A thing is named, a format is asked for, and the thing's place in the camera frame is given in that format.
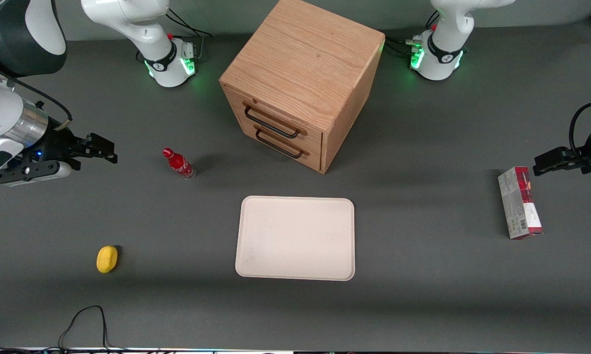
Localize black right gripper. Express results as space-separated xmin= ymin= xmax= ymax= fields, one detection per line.
xmin=0 ymin=128 xmax=118 ymax=186

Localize wooden drawer front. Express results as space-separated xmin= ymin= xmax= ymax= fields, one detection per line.
xmin=228 ymin=111 xmax=324 ymax=173
xmin=222 ymin=83 xmax=324 ymax=152

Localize wooden drawer cabinet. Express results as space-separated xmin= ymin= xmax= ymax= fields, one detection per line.
xmin=219 ymin=0 xmax=386 ymax=175

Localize red plaid cardboard box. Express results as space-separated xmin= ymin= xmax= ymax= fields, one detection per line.
xmin=498 ymin=166 xmax=543 ymax=240

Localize yellow lemon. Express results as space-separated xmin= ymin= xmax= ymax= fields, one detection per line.
xmin=96 ymin=245 xmax=118 ymax=274

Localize red soda bottle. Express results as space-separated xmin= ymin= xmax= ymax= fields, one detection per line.
xmin=162 ymin=147 xmax=197 ymax=180

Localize beige rectangular tray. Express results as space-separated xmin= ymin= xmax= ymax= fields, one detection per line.
xmin=235 ymin=195 xmax=356 ymax=282

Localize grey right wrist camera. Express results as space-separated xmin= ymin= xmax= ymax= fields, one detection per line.
xmin=8 ymin=162 xmax=73 ymax=188

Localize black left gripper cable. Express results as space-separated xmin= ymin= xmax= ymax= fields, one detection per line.
xmin=568 ymin=101 xmax=591 ymax=159

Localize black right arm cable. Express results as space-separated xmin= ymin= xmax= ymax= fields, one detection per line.
xmin=0 ymin=58 xmax=73 ymax=131

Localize black looped table cable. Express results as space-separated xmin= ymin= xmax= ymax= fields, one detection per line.
xmin=57 ymin=305 xmax=116 ymax=353

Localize black right base cables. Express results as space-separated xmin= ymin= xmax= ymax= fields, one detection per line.
xmin=136 ymin=7 xmax=213 ymax=63

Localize black base cables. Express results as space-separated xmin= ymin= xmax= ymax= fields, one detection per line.
xmin=384 ymin=10 xmax=441 ymax=58
xmin=136 ymin=7 xmax=213 ymax=63

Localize black left base cables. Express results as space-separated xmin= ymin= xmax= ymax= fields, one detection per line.
xmin=384 ymin=10 xmax=441 ymax=58

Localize black metal drawer handle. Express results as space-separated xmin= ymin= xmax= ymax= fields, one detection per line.
xmin=253 ymin=125 xmax=309 ymax=160
xmin=242 ymin=101 xmax=307 ymax=139

